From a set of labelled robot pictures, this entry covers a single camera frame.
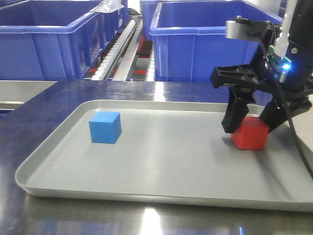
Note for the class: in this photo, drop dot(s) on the blue bin rear left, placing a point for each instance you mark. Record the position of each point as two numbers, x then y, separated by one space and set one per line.
114 21

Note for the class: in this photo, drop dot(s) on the red foam cube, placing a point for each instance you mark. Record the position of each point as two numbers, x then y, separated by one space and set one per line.
252 134

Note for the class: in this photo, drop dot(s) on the clear plastic bag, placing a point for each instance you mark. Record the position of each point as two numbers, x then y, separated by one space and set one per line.
108 6

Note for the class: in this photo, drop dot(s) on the grey metal tray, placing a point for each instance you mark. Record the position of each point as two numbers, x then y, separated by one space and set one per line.
168 152

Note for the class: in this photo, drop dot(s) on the blue bin rear right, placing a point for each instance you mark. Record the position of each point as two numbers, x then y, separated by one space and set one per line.
151 14

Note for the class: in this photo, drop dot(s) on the blue plastic bin left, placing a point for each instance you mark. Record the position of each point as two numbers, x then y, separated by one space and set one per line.
49 39

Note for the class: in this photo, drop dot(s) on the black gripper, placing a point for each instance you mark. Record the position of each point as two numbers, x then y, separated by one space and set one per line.
244 80

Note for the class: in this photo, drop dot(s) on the blue foam cube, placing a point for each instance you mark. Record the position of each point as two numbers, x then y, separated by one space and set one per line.
105 127

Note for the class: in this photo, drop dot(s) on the blue plastic bin right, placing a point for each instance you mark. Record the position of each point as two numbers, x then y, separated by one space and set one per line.
195 60

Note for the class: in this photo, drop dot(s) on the steel shelf front rail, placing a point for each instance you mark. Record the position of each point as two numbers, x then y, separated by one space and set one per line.
13 94

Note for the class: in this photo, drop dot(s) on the steel shelf divider rail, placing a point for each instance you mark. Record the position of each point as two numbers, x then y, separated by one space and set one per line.
127 63

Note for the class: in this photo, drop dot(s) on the white roller track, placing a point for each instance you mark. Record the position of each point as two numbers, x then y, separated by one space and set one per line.
105 69

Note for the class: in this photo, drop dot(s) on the blue plastic bin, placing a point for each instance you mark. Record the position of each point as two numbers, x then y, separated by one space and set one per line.
49 39
195 60

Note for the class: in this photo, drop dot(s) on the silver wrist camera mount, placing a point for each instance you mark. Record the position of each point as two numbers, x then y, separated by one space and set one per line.
245 29

